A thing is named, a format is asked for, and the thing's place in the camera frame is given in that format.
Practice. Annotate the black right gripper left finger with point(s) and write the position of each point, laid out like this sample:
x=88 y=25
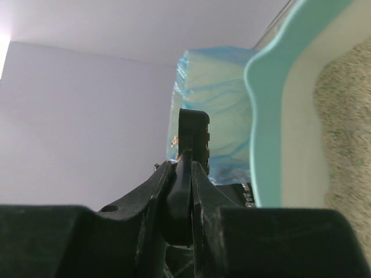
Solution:
x=120 y=240

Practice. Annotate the black litter scoop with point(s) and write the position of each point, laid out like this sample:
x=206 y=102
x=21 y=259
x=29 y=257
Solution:
x=193 y=139

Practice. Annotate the black ribbed case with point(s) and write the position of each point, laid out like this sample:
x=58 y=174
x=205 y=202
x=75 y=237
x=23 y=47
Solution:
x=241 y=194

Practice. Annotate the trash bin with blue bag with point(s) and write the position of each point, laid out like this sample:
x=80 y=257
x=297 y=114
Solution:
x=211 y=80

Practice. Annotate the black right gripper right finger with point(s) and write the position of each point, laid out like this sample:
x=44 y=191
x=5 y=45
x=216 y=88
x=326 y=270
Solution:
x=234 y=241

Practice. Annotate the light blue litter box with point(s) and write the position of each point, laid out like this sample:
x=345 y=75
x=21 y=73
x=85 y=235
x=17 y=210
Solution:
x=287 y=162

